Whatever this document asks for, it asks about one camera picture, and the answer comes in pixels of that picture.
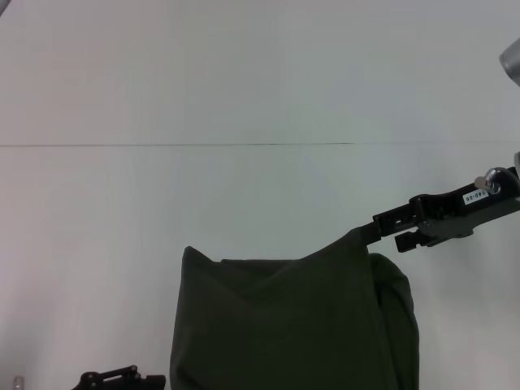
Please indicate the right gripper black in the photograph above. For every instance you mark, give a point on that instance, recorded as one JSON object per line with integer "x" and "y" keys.
{"x": 455, "y": 211}

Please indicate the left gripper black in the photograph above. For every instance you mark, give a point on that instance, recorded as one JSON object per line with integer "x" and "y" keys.
{"x": 89, "y": 382}

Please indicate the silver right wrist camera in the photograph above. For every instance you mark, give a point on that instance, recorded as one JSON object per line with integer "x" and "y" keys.
{"x": 511, "y": 61}

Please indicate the dark green t-shirt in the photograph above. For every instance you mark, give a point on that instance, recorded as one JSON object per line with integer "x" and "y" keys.
{"x": 284, "y": 317}

